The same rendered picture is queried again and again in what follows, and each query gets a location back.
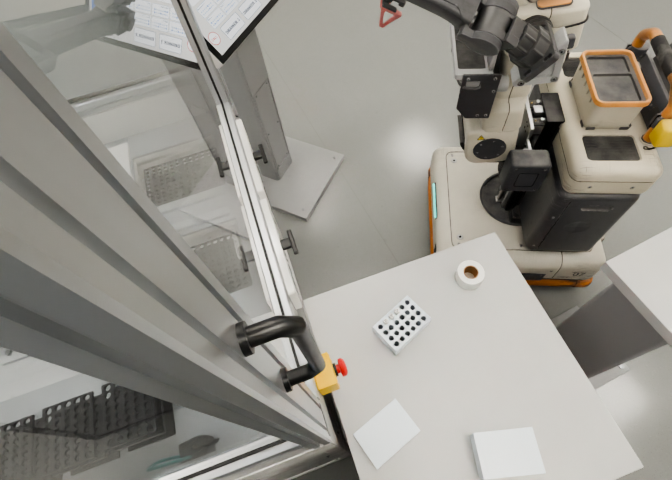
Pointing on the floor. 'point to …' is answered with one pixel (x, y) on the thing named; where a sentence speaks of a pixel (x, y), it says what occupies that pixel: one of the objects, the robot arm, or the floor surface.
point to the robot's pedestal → (623, 312)
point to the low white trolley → (465, 371)
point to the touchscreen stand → (286, 159)
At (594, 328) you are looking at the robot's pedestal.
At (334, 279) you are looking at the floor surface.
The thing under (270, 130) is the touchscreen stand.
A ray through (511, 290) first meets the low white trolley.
